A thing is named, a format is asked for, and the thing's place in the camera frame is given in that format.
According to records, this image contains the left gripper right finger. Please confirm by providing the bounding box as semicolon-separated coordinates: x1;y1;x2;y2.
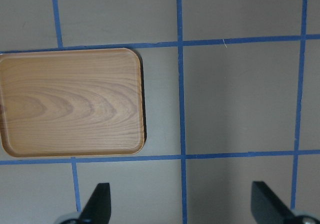
250;181;295;224

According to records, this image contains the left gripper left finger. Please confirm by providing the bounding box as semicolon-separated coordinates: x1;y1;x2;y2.
79;183;111;224

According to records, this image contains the wooden tray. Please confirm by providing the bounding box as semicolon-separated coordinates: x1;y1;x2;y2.
0;48;146;158

